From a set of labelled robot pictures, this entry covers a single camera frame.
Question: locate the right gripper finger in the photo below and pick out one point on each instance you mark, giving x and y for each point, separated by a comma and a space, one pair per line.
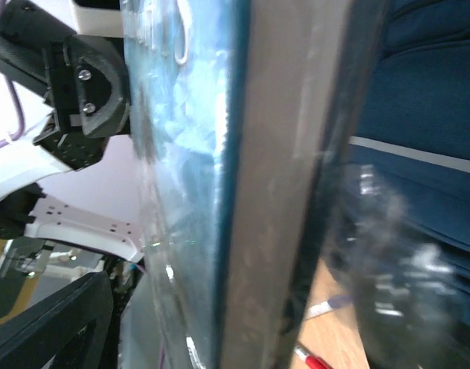
68, 328

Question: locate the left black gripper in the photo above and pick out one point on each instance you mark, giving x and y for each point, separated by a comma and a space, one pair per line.
89, 93

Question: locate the dark blue fantasy book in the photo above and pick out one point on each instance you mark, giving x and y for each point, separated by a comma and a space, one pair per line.
241, 115

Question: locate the navy blue student backpack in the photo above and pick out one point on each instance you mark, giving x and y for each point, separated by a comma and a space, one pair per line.
407, 192

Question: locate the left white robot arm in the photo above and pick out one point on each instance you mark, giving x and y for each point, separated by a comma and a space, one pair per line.
25, 210

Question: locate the red capped marker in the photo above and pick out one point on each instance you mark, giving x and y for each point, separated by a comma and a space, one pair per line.
310, 360

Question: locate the purple capped marker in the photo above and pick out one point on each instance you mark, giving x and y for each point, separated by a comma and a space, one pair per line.
329, 305

